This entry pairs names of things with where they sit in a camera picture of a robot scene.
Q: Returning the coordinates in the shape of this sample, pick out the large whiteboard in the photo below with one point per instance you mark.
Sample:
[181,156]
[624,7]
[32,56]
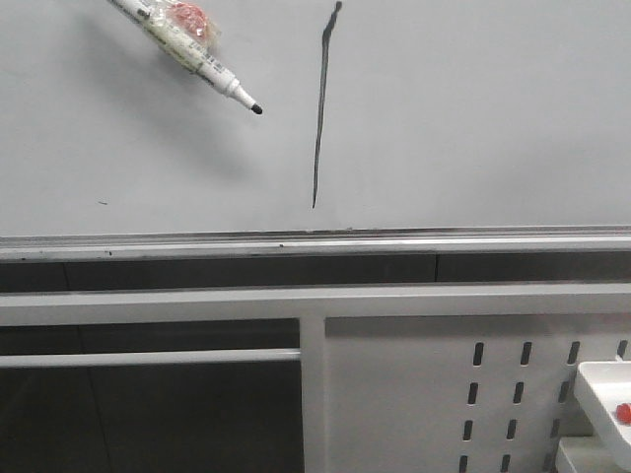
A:
[376,116]

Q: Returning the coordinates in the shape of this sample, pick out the small red object in bin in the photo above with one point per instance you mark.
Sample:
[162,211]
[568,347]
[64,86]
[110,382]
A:
[623,414]

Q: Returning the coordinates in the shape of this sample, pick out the white whiteboard marker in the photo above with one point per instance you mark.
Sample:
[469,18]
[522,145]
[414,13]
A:
[193,54]

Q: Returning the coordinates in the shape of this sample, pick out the red round magnet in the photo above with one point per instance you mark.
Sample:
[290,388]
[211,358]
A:
[190,17]

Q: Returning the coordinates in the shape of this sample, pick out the white metal pegboard rack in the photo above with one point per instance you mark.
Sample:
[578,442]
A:
[355,379]

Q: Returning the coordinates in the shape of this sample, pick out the white plastic bin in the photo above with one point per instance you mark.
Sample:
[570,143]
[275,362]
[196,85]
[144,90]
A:
[584,455]
[600,387]

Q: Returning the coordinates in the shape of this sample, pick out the lower white plastic bin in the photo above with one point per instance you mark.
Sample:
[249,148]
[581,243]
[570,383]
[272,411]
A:
[584,455]

